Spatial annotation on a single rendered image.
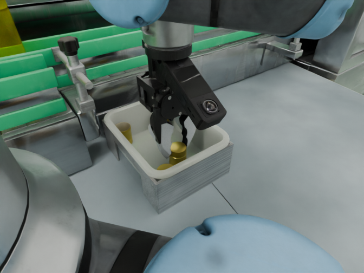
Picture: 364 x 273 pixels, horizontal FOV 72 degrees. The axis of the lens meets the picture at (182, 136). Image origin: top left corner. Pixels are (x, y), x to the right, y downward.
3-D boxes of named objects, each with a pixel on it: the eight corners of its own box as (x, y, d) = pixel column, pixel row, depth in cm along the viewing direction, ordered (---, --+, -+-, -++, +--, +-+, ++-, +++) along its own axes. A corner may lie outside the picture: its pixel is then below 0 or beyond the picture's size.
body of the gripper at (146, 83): (172, 93, 50) (170, 31, 42) (199, 113, 44) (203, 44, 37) (138, 105, 46) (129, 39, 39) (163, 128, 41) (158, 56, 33)
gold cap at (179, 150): (190, 164, 50) (190, 148, 48) (175, 171, 49) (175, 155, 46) (180, 154, 53) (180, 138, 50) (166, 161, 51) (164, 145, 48)
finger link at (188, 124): (182, 130, 55) (176, 96, 48) (199, 145, 51) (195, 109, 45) (170, 137, 54) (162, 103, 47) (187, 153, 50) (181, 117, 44)
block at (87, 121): (87, 115, 56) (79, 87, 52) (103, 136, 50) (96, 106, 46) (71, 120, 55) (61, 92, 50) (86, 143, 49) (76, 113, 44)
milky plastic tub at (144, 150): (169, 120, 65) (168, 90, 60) (230, 170, 51) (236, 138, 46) (106, 145, 57) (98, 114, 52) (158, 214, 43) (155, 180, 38)
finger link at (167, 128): (155, 144, 52) (158, 104, 47) (171, 161, 48) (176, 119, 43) (142, 148, 50) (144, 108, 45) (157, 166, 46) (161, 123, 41)
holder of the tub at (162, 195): (158, 112, 69) (156, 87, 64) (228, 172, 51) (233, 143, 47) (98, 135, 61) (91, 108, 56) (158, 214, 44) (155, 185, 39)
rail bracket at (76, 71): (76, 84, 53) (57, 21, 45) (107, 121, 42) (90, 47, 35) (61, 88, 52) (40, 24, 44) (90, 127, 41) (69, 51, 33)
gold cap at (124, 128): (126, 132, 51) (129, 149, 54) (133, 123, 54) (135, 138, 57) (110, 130, 52) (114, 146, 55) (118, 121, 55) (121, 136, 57)
